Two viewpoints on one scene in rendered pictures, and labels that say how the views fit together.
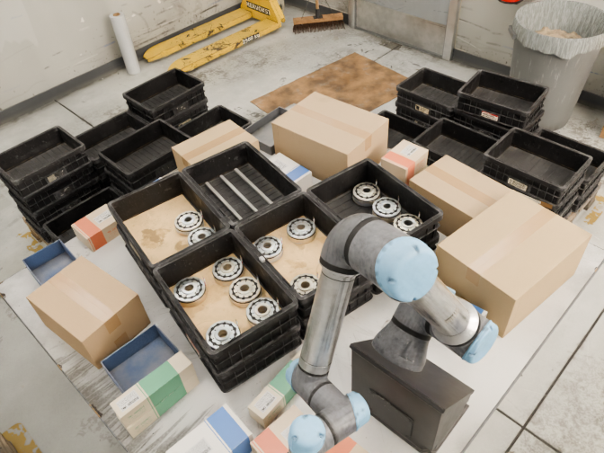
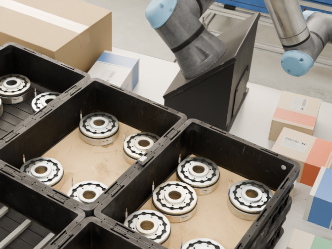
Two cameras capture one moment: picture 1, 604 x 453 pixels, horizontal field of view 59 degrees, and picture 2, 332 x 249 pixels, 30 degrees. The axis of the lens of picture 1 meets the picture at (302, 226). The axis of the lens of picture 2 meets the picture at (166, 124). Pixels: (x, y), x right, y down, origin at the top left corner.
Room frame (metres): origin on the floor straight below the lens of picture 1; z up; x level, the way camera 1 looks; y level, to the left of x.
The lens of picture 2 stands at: (1.57, 1.07, 1.86)
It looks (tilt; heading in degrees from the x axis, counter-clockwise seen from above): 38 degrees down; 242
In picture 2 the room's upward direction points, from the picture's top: 4 degrees clockwise
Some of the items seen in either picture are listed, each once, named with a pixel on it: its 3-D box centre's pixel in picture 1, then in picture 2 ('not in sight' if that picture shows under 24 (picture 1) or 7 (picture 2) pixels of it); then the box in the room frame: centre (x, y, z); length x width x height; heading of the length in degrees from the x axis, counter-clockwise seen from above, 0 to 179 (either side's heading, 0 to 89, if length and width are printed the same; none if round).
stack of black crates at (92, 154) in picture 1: (119, 157); not in sight; (2.60, 1.04, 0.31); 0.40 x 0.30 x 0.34; 132
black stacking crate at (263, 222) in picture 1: (303, 253); (92, 155); (1.20, 0.00, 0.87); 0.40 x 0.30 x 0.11; 32
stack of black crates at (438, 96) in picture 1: (434, 111); not in sight; (2.80, -0.88, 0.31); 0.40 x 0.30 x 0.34; 43
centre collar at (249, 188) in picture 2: (222, 333); (251, 194); (0.91, 0.26, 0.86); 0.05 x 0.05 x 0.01
